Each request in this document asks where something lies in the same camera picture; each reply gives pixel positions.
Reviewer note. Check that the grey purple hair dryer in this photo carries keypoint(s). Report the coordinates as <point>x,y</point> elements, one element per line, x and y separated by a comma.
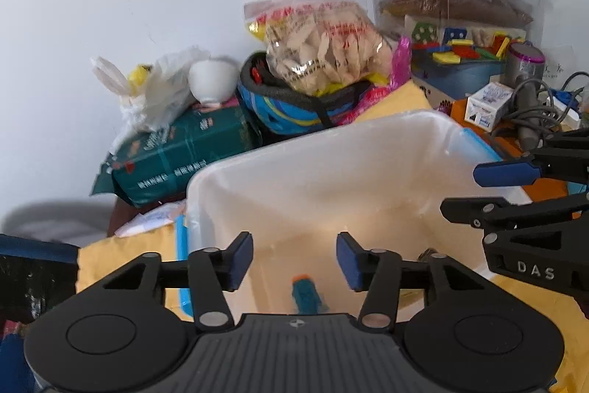
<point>524,61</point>

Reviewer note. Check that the clear plastic box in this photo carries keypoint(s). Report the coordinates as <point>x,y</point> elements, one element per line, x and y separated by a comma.
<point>460,1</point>

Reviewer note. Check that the white bowl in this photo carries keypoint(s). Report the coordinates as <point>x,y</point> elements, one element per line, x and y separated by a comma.
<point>214,80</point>

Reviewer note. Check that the white plastic bag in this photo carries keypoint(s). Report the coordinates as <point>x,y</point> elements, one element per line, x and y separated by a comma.
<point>156,93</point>

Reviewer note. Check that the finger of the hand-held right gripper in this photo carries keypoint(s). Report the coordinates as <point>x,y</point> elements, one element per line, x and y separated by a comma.
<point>501,174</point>
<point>483,209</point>

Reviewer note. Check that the clear bag of snacks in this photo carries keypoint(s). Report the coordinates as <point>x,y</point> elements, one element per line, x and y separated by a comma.
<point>322,47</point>

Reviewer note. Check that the orange box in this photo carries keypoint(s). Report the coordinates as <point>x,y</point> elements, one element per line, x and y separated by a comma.
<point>506,144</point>

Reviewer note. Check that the white power strip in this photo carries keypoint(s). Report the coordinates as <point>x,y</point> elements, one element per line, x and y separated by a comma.
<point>563,110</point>

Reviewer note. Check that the yellow cloth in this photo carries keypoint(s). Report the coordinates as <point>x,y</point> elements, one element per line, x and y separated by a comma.
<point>133,245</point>

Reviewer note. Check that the white paper packet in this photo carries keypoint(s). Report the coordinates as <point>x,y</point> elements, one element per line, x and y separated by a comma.
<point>147,220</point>

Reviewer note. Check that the blue orange toy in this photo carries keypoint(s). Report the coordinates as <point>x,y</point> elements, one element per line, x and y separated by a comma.
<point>306,294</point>

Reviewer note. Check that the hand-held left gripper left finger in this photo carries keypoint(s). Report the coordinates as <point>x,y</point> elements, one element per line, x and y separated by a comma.
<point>241,259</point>

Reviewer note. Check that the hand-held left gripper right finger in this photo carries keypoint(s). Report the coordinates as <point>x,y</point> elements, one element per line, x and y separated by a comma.
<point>347,259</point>

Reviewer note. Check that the green tissue pack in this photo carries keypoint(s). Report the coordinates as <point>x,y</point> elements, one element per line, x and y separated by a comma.
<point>184,149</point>

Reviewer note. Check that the pink plastic wrapper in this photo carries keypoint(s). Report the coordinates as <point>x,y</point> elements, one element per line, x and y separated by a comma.
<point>401,61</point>

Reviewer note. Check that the small white blue carton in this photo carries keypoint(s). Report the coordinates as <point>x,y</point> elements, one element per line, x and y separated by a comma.
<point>487,103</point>

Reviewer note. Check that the white plastic storage bin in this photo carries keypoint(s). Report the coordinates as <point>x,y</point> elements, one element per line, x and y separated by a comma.
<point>322,190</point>

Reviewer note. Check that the blue bicycle helmet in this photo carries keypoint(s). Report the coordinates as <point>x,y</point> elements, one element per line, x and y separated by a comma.
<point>285,112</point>

